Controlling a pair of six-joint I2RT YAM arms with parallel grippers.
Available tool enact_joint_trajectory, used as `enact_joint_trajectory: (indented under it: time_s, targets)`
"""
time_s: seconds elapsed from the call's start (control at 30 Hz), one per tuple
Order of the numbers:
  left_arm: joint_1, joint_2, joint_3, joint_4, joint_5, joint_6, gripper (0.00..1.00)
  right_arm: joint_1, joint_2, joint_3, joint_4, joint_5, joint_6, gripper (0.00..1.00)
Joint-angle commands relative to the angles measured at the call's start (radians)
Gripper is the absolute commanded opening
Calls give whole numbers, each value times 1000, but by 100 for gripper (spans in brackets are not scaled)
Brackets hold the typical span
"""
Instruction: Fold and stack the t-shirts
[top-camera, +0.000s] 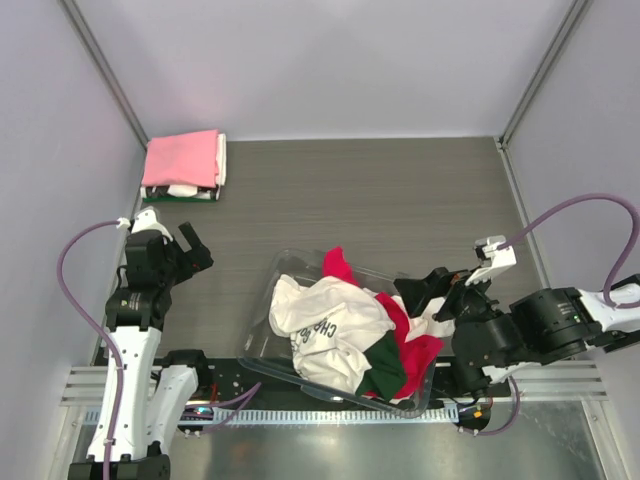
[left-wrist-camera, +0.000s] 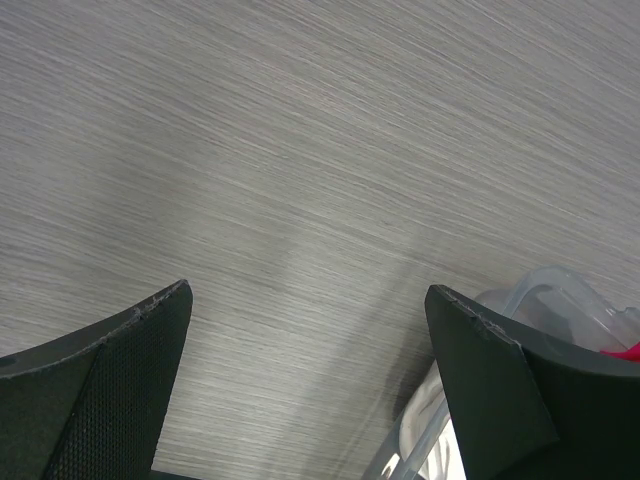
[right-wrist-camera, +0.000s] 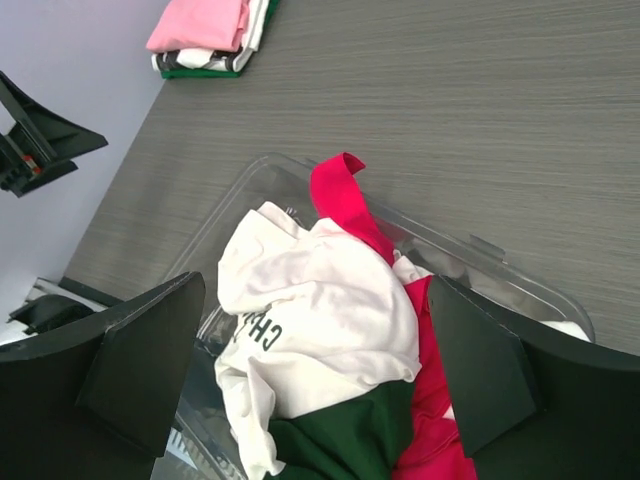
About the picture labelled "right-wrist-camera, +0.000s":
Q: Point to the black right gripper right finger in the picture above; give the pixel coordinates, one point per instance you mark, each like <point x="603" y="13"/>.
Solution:
<point x="532" y="402"/>

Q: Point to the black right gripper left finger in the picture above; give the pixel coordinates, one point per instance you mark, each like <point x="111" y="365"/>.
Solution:
<point x="96" y="399"/>

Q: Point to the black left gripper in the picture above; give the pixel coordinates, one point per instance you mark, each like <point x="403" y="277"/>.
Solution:
<point x="41" y="146"/>

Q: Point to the white and green raglan shirt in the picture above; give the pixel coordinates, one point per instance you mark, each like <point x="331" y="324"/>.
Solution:
<point x="318" y="377"/>

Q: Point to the red t shirt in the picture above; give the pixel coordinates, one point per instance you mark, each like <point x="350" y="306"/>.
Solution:
<point x="436" y="450"/>

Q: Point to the clear plastic bin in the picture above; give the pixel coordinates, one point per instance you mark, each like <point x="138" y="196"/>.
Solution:
<point x="200" y="445"/>

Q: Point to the white t shirt in bin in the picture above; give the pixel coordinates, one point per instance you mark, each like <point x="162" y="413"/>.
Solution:
<point x="567" y="327"/>

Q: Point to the folded pink t shirt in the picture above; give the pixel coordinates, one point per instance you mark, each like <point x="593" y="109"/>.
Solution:
<point x="208" y="24"/>

